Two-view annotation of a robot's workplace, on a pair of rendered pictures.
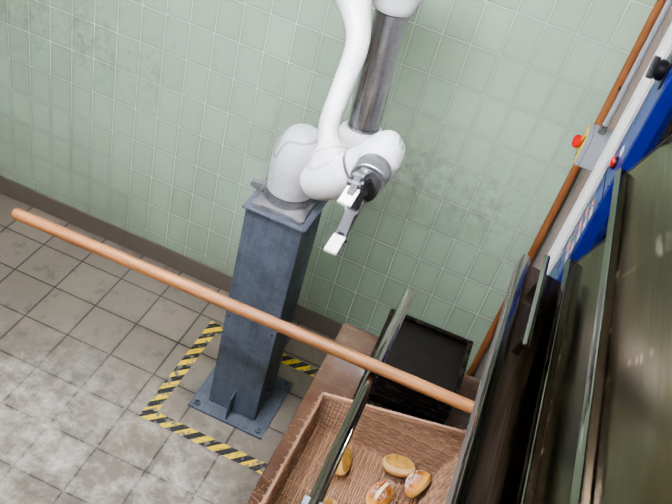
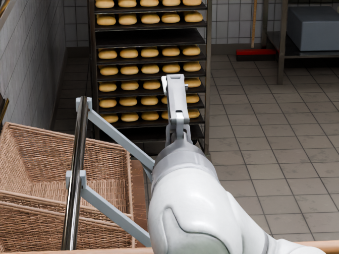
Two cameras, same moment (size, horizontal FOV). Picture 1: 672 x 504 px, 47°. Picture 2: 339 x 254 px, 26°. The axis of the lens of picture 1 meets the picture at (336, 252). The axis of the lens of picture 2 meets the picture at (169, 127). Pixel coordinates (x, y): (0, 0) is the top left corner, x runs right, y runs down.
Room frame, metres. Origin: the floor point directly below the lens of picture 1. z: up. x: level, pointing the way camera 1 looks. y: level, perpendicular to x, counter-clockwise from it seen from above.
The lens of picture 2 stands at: (2.40, -0.25, 1.93)
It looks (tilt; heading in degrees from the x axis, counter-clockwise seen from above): 23 degrees down; 166
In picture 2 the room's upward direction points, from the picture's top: straight up
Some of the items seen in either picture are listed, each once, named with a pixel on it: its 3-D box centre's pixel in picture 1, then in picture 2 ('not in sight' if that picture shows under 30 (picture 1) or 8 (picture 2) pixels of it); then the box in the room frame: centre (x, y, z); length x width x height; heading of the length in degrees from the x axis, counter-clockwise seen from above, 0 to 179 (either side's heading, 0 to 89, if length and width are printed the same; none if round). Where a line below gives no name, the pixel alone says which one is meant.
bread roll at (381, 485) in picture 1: (380, 493); not in sight; (1.33, -0.32, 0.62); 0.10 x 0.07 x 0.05; 156
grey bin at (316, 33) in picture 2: not in sight; (316, 27); (-2.94, 2.26, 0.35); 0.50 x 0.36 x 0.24; 170
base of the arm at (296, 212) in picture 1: (283, 192); not in sight; (2.03, 0.22, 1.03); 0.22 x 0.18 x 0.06; 80
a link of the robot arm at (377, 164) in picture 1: (369, 176); (185, 187); (1.57, -0.03, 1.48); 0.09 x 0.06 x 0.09; 81
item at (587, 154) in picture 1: (592, 147); not in sight; (2.10, -0.64, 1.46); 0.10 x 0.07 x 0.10; 170
